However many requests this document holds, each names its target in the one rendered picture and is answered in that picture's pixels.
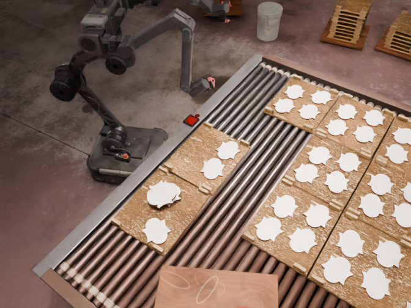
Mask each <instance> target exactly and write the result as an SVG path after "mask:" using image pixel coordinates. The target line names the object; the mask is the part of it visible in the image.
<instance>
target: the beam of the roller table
mask: <svg viewBox="0 0 411 308"><path fill-rule="evenodd" d="M262 57H263V56H261V55H260V54H255V55H254V56H253V57H252V58H251V59H250V60H249V61H248V62H247V63H246V64H245V65H244V66H242V67H241V68H240V69H239V70H238V71H237V72H236V73H235V74H234V75H233V76H232V77H231V78H230V79H229V80H228V81H227V82H226V83H225V84H223V85H222V86H221V87H220V88H219V89H218V90H217V91H216V92H215V93H214V94H213V95H212V96H211V97H210V98H209V99H208V100H207V101H206V102H205V103H204V104H203V105H202V106H201V107H200V108H199V109H198V110H197V111H196V112H195V113H194V114H193V116H195V115H196V114H199V115H200V116H199V117H197V118H199V122H198V123H197V124H196V125H195V126H194V127H190V126H188V125H186V124H184V123H183V124H182V125H181V126H180V127H179V128H178V129H177V130H176V131H175V132H174V133H173V134H172V135H171V136H170V137H169V138H168V139H167V140H165V141H164V143H162V145H161V146H159V148H157V149H156V151H154V152H153V154H151V156H150V157H148V158H147V159H146V160H145V161H144V162H143V163H142V164H141V165H140V166H139V167H138V168H137V169H136V170H135V171H134V172H133V173H132V174H131V175H130V176H128V177H127V178H126V179H125V180H124V181H123V182H122V183H121V184H120V185H119V186H118V187H117V188H116V189H115V190H114V191H113V192H112V193H111V194H110V195H109V196H108V197H107V198H106V199H105V200H104V201H103V202H102V203H101V204H100V205H99V206H98V207H97V208H96V209H95V210H94V211H93V212H92V213H90V214H89V215H88V216H87V217H86V218H85V219H84V220H83V221H82V222H81V223H80V224H79V225H78V226H77V227H76V228H75V229H74V230H73V231H72V232H70V233H69V234H68V235H67V236H66V237H65V238H64V239H63V240H62V241H61V242H60V243H59V244H58V245H57V246H56V247H55V248H54V249H53V250H52V251H51V252H50V253H49V254H48V255H47V256H46V257H45V258H44V259H43V260H42V261H41V262H40V263H39V264H38V265H37V266H36V267H35V268H33V269H32V271H33V272H34V273H35V274H36V275H37V276H38V277H39V278H40V277H41V276H42V275H43V274H44V273H45V272H46V271H47V270H48V269H49V268H52V269H53V270H54V271H56V270H57V269H58V268H59V266H60V265H61V264H62V263H63V262H64V261H66V260H67V259H68V258H69V257H70V256H71V255H72V254H73V253H74V252H75V251H76V250H77V249H78V248H79V247H80V246H81V245H82V244H83V243H84V242H85V241H86V240H87V239H88V238H89V237H90V236H91V235H92V234H93V233H94V232H95V231H96V230H97V229H98V228H99V227H100V226H101V225H102V224H103V223H104V222H105V221H106V220H107V219H108V218H109V217H110V216H111V215H112V214H113V213H114V212H115V211H116V210H117V209H118V208H119V207H120V205H121V204H122V203H123V202H124V201H125V200H126V199H127V198H128V197H129V196H130V195H131V194H132V193H133V192H134V191H135V190H136V189H137V188H138V187H139V186H140V185H141V184H142V183H143V182H144V181H145V180H146V179H147V178H148V177H149V176H150V175H151V174H152V173H153V172H154V171H155V170H156V169H157V168H158V167H159V166H160V165H161V164H162V163H163V162H164V161H165V160H166V159H167V158H168V157H169V156H170V155H171V154H172V153H173V152H174V151H175V150H176V149H177V148H178V147H179V146H180V145H181V144H182V143H183V142H184V140H186V138H187V137H189V135H190V134H191V133H192V132H194V130H195V129H197V127H198V126H200V124H201V123H202V122H203V121H205V119H206V118H208V116H209V115H211V113H212V112H213V111H214V110H216V108H217V107H219V105H220V104H222V102H224V101H225V99H227V97H228V96H230V94H231V93H233V91H235V90H236V88H238V86H239V85H241V83H243V82H244V80H246V79H247V77H248V76H249V75H250V74H251V73H252V72H253V71H254V70H255V69H256V68H257V67H258V65H259V64H260V63H262Z"/></svg>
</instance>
